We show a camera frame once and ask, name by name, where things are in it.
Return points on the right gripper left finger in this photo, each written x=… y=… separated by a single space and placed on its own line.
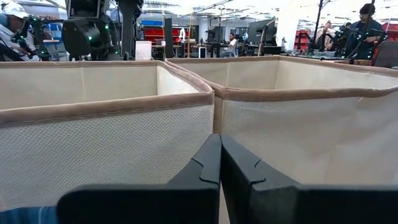
x=140 y=205

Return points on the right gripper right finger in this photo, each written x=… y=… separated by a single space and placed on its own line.
x=295 y=207

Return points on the blue plaid shirt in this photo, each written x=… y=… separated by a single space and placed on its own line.
x=25 y=216

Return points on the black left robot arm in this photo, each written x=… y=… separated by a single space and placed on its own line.
x=84 y=37

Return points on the plain beige fabric bin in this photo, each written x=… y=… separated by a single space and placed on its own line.
x=311 y=133

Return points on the white sign board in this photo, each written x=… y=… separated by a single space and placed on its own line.
x=143 y=50

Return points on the person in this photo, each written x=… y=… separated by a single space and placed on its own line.
x=367 y=31
x=231 y=45
x=15 y=34
x=325 y=39

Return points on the red storage shelf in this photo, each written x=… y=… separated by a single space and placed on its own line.
x=152 y=32

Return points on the black chair back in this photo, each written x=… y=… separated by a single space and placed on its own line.
x=387 y=54

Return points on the black monitor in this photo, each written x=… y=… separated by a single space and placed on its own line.
x=261 y=31

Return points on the black tripod stand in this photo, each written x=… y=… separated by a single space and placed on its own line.
x=317 y=25

